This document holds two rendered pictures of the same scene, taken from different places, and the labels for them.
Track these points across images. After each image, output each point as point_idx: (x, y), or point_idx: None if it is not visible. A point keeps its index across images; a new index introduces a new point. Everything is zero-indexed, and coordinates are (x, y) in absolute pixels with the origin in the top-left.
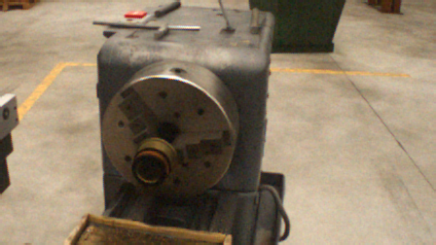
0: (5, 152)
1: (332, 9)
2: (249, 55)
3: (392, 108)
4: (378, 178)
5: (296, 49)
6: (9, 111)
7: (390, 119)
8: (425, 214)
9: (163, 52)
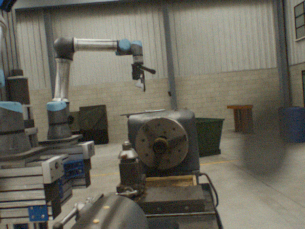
0: (89, 167)
1: (216, 131)
2: (187, 112)
3: (259, 171)
4: (259, 200)
5: (201, 155)
6: (92, 146)
7: (259, 175)
8: (291, 211)
9: (154, 116)
